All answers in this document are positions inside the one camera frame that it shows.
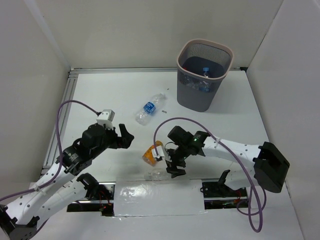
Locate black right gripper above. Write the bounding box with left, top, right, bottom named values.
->
left=163, top=143, right=190, bottom=179

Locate clear crushed unlabelled bottle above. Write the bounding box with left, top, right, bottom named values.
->
left=144, top=168, right=172, bottom=182

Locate clear bottle blue cap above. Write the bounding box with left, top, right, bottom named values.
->
left=198, top=67, right=211, bottom=93

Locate clear bottle red cap label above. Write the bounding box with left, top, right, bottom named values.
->
left=181, top=74, right=199, bottom=89

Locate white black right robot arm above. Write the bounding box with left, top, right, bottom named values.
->
left=166, top=126, right=290, bottom=196

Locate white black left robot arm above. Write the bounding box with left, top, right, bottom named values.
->
left=0, top=123, right=134, bottom=240

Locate grey mesh waste bin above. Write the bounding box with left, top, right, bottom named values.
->
left=176, top=38, right=234, bottom=112

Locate small orange juice bottle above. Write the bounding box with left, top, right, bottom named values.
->
left=142, top=145, right=160, bottom=167

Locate white taped cover sheet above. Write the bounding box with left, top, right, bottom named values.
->
left=113, top=180, right=206, bottom=217

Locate clear bottle blue Aqua label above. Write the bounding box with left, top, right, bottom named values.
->
left=134, top=93, right=167, bottom=126

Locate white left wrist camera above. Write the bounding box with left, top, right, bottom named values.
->
left=96, top=109, right=115, bottom=130

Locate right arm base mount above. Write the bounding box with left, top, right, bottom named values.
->
left=200, top=170, right=248, bottom=210

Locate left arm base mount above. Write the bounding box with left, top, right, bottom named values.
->
left=66, top=173, right=115, bottom=217

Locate aluminium frame rail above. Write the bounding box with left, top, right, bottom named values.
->
left=39, top=68, right=79, bottom=178

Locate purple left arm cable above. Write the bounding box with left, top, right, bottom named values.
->
left=0, top=99, right=101, bottom=233

